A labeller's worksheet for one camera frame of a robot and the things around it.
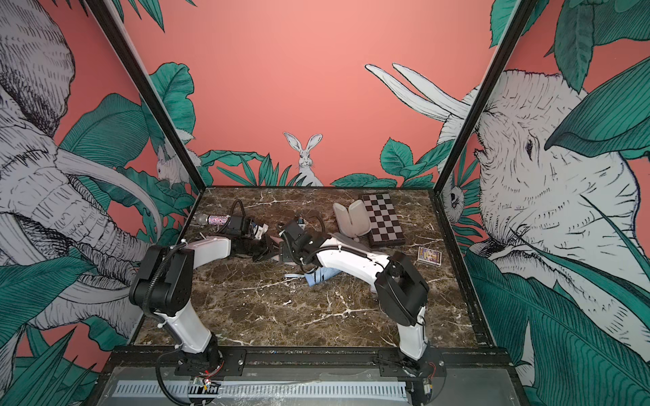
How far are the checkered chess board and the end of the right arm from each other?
41cm

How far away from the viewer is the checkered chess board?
1.03 meters

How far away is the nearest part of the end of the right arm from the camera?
616 millimetres
